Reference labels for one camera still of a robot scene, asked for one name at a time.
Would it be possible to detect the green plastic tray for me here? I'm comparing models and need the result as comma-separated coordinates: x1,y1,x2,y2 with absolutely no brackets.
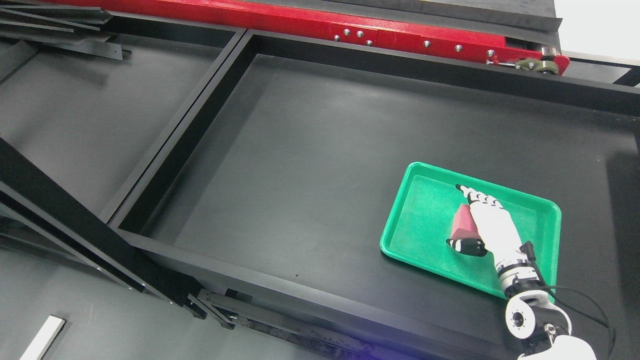
379,162,562,298

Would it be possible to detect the white standing desk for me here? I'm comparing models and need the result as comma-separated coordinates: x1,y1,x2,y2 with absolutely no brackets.
19,315,67,360

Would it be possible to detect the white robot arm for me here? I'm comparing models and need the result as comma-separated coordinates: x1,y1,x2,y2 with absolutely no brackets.
498,266,597,360

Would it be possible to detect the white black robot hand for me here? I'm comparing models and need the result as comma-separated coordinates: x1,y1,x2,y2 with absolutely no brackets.
446,184,542,293

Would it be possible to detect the black metal shelf rack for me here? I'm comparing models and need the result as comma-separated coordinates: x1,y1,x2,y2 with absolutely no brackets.
1,13,639,360

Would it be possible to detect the pink foam block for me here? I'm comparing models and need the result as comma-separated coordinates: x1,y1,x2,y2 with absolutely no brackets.
449,203,481,240

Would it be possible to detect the red conveyor frame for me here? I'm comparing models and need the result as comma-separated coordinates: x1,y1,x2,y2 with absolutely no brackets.
62,0,570,75

